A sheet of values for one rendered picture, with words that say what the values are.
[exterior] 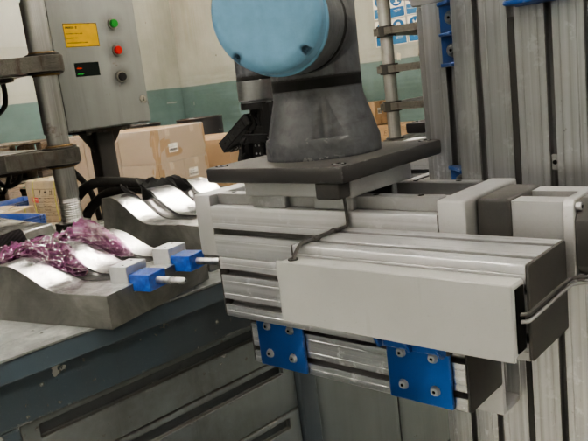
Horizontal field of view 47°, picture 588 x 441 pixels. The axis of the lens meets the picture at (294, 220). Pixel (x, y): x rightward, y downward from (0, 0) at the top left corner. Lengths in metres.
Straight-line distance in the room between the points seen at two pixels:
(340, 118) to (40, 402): 0.65
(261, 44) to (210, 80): 9.51
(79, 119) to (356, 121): 1.40
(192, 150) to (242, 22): 4.83
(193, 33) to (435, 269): 9.82
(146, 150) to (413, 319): 4.71
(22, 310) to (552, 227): 0.85
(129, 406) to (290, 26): 0.78
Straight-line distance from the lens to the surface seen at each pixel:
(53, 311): 1.15
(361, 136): 0.84
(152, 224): 1.44
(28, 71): 1.95
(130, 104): 2.23
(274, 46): 0.70
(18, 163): 1.97
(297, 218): 0.85
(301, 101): 0.83
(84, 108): 2.15
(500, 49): 0.89
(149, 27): 10.40
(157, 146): 5.24
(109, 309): 1.07
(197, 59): 10.37
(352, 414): 1.68
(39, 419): 1.18
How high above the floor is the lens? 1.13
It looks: 11 degrees down
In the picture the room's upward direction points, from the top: 7 degrees counter-clockwise
